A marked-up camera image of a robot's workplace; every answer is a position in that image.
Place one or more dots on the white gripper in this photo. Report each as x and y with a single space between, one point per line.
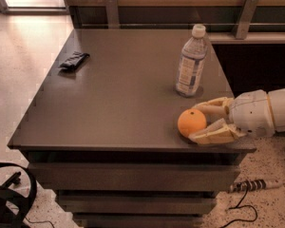
252 113

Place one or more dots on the orange fruit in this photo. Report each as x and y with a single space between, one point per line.
191 121

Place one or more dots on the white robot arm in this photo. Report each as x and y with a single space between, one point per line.
277 106

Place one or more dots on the clear plastic water bottle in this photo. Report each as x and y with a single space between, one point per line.
192 59

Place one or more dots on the striped power strip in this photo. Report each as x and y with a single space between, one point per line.
253 185

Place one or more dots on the wooden shelf ledge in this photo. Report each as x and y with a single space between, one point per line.
263 38

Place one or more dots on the grey drawer cabinet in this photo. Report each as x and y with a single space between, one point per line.
105 137

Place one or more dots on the black office chair base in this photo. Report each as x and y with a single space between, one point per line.
14 207

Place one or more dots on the right metal bracket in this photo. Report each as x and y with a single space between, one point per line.
246 15

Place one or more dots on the metal bracket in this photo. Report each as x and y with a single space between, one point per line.
246 15
112 14

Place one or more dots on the left metal bracket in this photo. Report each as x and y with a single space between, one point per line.
112 14

